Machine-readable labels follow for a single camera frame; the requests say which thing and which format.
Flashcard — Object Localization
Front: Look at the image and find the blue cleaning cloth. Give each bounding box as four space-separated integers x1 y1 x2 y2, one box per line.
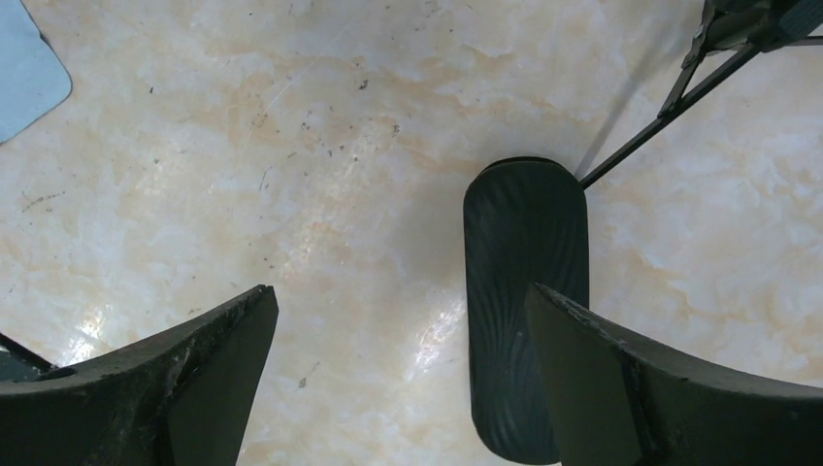
1 0 72 143

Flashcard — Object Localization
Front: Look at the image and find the black microphone on tripod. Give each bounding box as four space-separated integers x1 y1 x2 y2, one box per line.
580 0 822 188

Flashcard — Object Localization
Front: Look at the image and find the black textured glasses case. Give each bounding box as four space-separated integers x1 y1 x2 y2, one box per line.
463 156 590 465

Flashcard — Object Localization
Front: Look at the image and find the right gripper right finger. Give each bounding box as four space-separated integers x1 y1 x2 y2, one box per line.
526 284 822 465

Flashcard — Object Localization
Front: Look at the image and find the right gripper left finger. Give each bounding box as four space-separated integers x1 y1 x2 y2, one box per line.
1 284 279 465

